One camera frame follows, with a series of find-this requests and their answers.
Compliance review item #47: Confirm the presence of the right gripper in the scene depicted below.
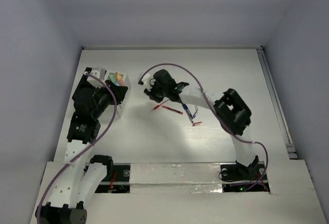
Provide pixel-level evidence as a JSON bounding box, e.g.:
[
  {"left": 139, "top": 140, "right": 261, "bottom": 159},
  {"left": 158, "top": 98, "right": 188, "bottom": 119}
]
[{"left": 144, "top": 79, "right": 169, "bottom": 102}]

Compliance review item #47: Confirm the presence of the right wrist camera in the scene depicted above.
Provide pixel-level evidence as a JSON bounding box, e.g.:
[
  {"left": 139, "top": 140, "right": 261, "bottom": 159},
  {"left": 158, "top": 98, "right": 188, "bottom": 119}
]
[{"left": 138, "top": 73, "right": 152, "bottom": 86}]

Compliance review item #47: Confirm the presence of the red gel pen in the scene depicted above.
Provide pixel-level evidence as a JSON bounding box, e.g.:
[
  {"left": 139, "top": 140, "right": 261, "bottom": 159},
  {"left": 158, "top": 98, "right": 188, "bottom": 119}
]
[{"left": 151, "top": 99, "right": 169, "bottom": 112}]

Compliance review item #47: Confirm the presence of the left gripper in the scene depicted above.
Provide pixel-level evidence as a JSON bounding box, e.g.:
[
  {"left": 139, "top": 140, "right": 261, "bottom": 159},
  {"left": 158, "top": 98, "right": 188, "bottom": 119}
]
[{"left": 92, "top": 80, "right": 127, "bottom": 119}]

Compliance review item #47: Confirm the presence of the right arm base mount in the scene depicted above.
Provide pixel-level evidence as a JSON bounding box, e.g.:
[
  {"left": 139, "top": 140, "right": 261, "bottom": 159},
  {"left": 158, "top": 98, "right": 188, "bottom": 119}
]
[{"left": 218, "top": 156, "right": 270, "bottom": 193}]

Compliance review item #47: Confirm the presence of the blue gel pen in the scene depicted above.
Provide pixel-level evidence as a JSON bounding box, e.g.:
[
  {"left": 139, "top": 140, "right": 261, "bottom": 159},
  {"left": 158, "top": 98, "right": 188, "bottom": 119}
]
[{"left": 182, "top": 104, "right": 194, "bottom": 124}]

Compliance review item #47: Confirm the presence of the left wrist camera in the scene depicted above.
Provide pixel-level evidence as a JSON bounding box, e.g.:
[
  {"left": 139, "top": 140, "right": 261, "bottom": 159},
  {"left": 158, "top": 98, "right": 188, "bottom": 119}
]
[{"left": 85, "top": 67, "right": 106, "bottom": 88}]

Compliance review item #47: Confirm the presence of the dark red ink pen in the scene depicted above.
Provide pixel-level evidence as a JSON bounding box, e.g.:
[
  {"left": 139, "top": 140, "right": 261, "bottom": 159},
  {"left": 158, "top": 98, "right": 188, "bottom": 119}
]
[{"left": 162, "top": 105, "right": 184, "bottom": 115}]

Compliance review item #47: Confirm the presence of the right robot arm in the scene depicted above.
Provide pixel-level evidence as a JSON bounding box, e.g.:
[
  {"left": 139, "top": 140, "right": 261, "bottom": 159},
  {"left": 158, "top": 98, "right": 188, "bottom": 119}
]
[{"left": 138, "top": 69, "right": 259, "bottom": 179}]

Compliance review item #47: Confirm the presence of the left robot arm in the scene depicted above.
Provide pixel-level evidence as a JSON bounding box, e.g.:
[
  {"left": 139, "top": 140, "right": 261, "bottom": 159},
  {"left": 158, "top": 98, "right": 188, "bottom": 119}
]
[{"left": 35, "top": 77, "right": 129, "bottom": 223}]

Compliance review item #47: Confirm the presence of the black organizer container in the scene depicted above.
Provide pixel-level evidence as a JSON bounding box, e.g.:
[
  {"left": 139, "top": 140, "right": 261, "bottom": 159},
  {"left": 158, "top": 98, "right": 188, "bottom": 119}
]
[{"left": 72, "top": 75, "right": 96, "bottom": 108}]

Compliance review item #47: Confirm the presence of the white slatted organizer container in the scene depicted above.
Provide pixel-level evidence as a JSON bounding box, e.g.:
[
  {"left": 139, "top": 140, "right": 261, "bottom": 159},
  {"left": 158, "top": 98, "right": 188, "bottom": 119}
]
[{"left": 105, "top": 71, "right": 131, "bottom": 119}]

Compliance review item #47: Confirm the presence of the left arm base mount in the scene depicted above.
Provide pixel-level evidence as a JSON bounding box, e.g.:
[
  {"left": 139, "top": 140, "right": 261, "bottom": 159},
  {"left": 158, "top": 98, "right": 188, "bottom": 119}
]
[{"left": 95, "top": 164, "right": 131, "bottom": 194}]

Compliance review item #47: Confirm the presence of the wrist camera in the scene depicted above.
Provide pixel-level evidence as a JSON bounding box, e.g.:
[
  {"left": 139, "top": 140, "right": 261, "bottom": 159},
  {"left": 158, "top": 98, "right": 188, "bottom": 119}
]
[
  {"left": 138, "top": 73, "right": 152, "bottom": 86},
  {"left": 85, "top": 67, "right": 106, "bottom": 88}
]

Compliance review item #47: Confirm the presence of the green highlighter marker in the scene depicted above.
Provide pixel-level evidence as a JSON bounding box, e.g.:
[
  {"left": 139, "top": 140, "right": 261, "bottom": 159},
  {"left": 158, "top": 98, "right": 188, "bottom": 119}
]
[{"left": 108, "top": 73, "right": 117, "bottom": 84}]

